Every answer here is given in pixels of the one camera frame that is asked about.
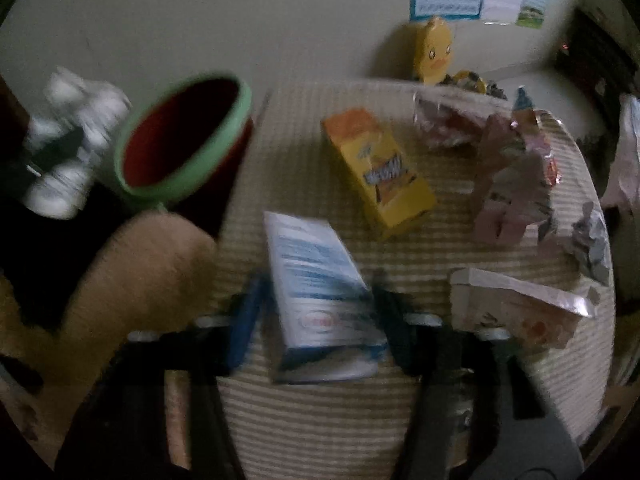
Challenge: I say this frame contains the pink plastic wrapper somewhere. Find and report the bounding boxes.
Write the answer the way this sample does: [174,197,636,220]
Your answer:
[472,115,558,246]

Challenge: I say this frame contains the grey paper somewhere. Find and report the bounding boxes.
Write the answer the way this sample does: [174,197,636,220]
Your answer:
[570,202,613,286]

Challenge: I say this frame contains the yellow duck potty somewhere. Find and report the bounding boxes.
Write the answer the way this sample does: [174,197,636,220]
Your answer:
[414,16,488,93]

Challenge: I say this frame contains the pink fuzzy object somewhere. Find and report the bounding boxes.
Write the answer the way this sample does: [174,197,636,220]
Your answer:
[30,209,219,466]

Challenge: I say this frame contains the yellow carton box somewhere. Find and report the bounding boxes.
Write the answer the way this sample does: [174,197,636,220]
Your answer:
[321,107,437,242]

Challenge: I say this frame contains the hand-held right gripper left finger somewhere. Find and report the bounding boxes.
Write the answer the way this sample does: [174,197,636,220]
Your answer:
[55,274,271,480]

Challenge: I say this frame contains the person's tan fleece leg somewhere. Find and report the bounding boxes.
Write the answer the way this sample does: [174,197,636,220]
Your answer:
[0,267,51,441]

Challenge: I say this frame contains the white and blue box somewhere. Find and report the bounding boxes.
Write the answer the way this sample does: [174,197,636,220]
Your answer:
[263,211,388,386]

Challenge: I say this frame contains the striped beige mat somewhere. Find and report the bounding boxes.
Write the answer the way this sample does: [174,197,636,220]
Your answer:
[215,80,616,480]

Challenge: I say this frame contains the clear red plastic wrapper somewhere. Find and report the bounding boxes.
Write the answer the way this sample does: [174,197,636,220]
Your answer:
[412,87,511,150]

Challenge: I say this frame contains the dark wooden shelf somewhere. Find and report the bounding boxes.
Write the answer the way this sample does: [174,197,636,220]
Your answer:
[555,7,636,111]

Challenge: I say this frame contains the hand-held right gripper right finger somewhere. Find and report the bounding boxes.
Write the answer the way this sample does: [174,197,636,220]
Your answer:
[372,270,586,480]

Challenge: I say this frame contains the green rimmed red bucket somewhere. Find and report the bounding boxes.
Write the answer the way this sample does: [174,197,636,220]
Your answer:
[114,72,255,241]

